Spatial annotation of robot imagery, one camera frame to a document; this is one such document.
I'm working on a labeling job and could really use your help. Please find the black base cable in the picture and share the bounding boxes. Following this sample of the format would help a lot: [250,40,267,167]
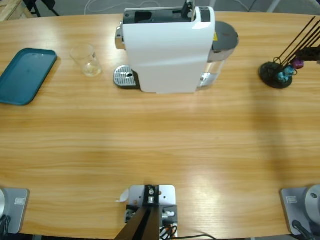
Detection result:
[291,219,315,240]
[0,214,12,237]

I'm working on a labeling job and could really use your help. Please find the grey coffee machine lever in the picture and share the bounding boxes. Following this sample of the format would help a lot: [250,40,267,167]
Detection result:
[181,0,195,20]

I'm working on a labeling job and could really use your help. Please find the white block with dark post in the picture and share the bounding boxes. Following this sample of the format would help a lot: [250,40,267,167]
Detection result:
[114,184,180,240]

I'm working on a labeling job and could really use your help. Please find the wooden crate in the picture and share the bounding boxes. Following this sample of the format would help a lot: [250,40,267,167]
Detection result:
[0,0,28,23]

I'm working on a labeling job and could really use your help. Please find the clear water tank grey lid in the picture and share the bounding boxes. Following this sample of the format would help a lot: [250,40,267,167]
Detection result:
[199,21,240,88]

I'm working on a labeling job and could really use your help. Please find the black stand legs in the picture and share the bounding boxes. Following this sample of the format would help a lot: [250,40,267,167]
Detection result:
[26,0,61,18]

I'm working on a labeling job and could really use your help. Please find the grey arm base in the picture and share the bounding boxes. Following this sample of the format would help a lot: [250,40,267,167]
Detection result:
[0,187,31,236]
[278,184,320,237]

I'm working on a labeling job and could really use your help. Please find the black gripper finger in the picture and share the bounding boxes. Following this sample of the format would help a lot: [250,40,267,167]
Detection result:
[298,53,320,63]
[296,47,320,56]

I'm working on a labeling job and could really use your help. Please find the clear glass cup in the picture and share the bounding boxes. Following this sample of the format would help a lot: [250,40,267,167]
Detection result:
[69,43,103,78]

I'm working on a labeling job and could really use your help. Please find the purple coffee capsule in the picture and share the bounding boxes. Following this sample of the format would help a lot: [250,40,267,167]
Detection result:
[292,57,305,69]

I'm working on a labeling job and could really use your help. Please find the teal plastic tray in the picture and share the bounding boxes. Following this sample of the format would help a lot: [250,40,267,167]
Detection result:
[0,47,58,106]

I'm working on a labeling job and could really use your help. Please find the white capsule coffee machine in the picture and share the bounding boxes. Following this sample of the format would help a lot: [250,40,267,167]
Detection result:
[114,6,216,95]

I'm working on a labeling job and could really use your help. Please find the black capsule holder with rods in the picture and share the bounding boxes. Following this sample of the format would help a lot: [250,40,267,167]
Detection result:
[258,16,320,89]

